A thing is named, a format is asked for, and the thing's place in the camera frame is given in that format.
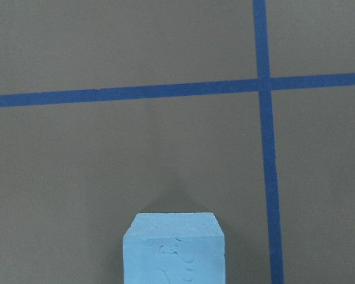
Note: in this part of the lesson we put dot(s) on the light blue foam block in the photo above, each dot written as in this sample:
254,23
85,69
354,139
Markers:
174,248

